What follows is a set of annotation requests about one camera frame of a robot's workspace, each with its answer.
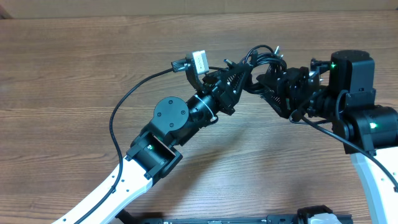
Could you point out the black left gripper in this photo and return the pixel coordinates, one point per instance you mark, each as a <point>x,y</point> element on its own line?
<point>226,96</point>

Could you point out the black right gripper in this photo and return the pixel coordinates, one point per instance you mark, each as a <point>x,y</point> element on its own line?
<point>285,89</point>

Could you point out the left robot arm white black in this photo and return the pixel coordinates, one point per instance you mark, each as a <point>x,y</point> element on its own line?
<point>152,154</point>

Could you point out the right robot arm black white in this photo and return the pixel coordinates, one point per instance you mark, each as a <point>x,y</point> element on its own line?
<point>337,98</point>

